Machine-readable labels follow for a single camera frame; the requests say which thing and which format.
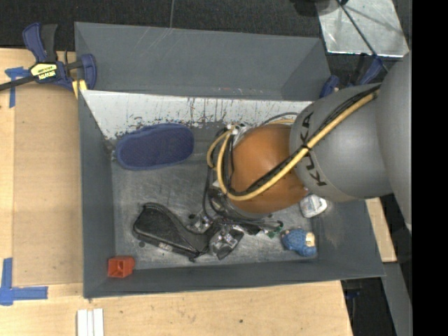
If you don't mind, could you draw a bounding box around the blue knitted toy animal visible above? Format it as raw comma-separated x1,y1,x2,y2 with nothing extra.
279,227,319,258

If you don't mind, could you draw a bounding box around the red plastic block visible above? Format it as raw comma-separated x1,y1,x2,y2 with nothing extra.
106,255,136,279

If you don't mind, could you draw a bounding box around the blue cloth slipper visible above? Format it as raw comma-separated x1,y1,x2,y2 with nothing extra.
115,122,195,171

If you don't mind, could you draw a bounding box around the grey metal bin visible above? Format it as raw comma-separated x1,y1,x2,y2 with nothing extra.
73,21,386,299

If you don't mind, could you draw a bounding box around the white plastic object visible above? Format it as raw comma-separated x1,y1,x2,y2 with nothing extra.
300,194,328,218

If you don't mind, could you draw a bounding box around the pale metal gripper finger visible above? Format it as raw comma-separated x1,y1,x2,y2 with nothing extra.
209,226,245,261
187,213,213,233

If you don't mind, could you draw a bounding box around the black stapler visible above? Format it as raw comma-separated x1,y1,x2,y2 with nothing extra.
132,202,215,261

